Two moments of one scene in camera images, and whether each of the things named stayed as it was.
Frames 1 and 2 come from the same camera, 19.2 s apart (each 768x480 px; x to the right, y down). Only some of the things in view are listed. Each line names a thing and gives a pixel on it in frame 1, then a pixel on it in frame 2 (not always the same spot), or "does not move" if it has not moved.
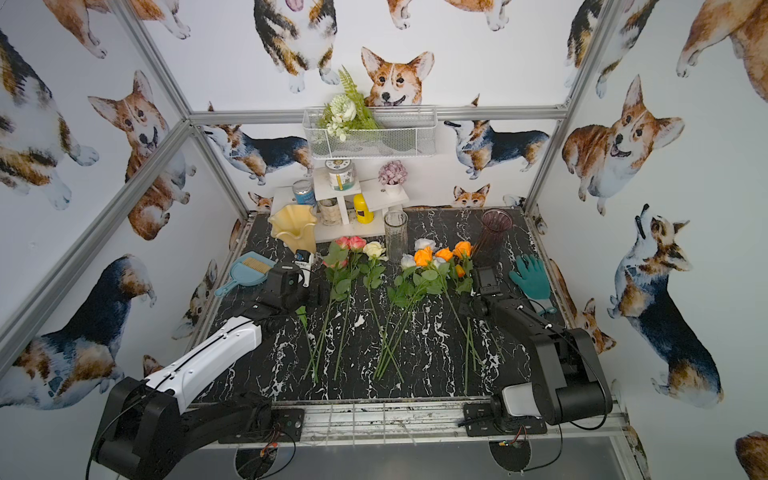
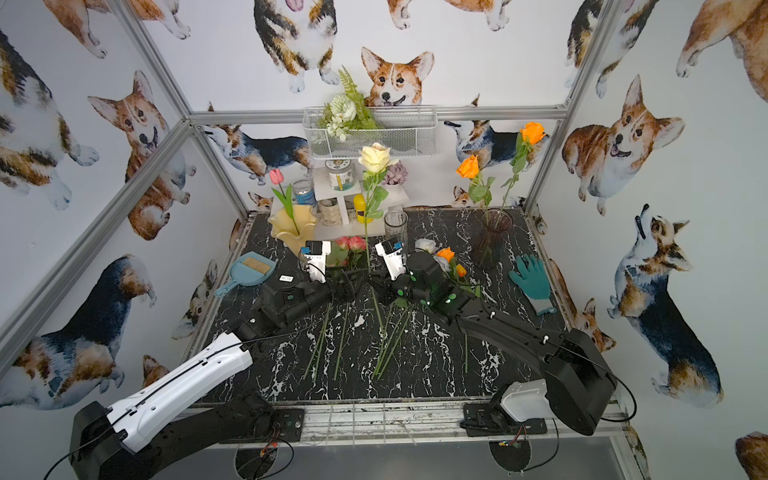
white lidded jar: [341, 174] does not move
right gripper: [475, 292] -> [396, 283]
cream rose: [372, 273] -> [374, 159]
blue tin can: [304, 192] does not move
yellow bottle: [362, 211] does not move
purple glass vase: [495, 223] does not move
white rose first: [422, 244] does not move
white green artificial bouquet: [346, 111] does not move
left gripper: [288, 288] does not move
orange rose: [465, 268] -> [531, 134]
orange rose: [444, 255] -> [479, 190]
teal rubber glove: [532, 275] does not move
